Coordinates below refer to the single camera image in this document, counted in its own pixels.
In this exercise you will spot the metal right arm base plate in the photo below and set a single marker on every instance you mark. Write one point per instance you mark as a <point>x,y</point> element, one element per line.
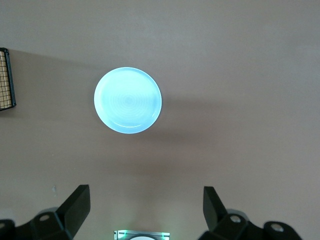
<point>120,235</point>

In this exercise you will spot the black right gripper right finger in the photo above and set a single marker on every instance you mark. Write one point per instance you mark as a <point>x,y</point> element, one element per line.
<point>215,217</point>

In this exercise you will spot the light blue round plate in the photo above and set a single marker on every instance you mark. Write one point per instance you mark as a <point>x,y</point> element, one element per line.
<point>127,100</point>

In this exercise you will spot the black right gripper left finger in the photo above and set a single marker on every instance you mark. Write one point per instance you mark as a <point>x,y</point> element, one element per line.
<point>72,215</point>

